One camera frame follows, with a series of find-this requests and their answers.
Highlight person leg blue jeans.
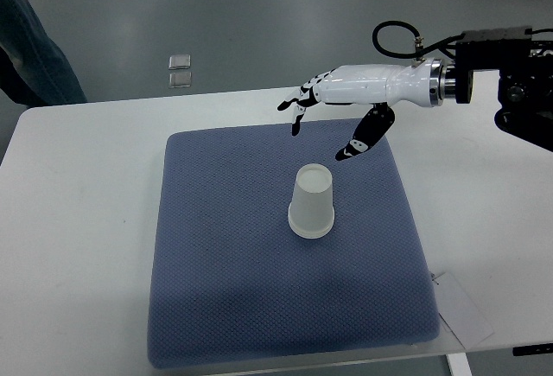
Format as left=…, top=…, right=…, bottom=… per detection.
left=1, top=0, right=87, bottom=108

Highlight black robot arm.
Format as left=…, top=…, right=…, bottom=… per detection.
left=445, top=26, right=552, bottom=151

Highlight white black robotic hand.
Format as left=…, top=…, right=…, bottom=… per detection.
left=277, top=59, right=455, bottom=161

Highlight white table leg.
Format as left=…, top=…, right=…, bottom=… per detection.
left=446, top=353, right=473, bottom=376

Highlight blue textured cushion mat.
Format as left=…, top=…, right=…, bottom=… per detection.
left=148, top=119, right=440, bottom=368

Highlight upper metal floor plate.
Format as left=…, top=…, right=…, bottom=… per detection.
left=168, top=54, right=191, bottom=70

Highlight white paper cup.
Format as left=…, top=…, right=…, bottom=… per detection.
left=288, top=163, right=334, bottom=239

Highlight white paper tag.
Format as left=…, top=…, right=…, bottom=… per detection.
left=432, top=272, right=494, bottom=349

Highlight black table control panel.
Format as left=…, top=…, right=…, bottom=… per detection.
left=512, top=343, right=553, bottom=357

